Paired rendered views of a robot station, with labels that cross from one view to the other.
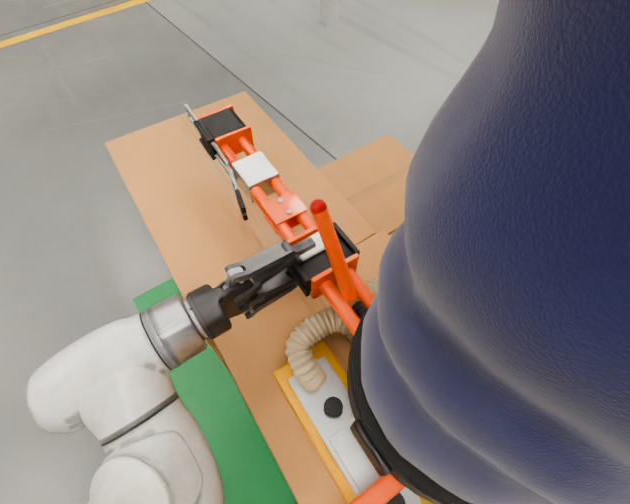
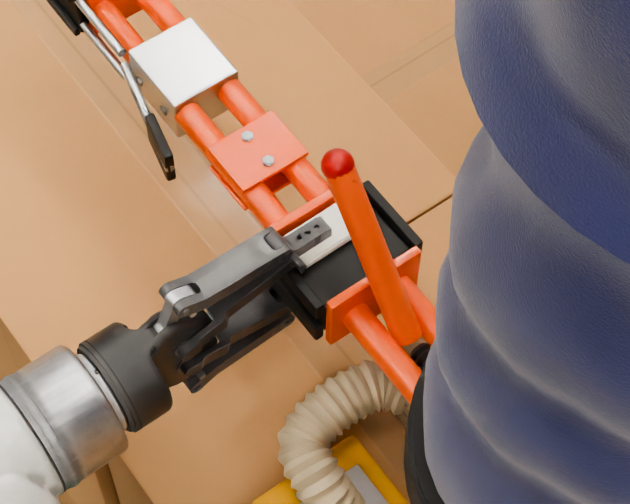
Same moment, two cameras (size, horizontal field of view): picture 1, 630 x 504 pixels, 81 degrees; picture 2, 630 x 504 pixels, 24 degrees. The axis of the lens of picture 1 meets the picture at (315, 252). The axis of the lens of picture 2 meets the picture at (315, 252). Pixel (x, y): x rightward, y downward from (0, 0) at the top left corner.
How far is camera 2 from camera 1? 51 cm
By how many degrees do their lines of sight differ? 3
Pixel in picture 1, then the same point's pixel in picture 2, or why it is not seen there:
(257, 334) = (207, 429)
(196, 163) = (7, 23)
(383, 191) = not seen: hidden behind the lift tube
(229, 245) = (118, 232)
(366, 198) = (447, 65)
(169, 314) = (61, 382)
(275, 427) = not seen: outside the picture
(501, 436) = (540, 437)
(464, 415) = (512, 426)
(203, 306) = (122, 365)
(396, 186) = not seen: hidden behind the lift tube
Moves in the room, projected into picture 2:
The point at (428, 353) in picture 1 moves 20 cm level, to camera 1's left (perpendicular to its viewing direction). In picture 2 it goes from (481, 373) to (58, 392)
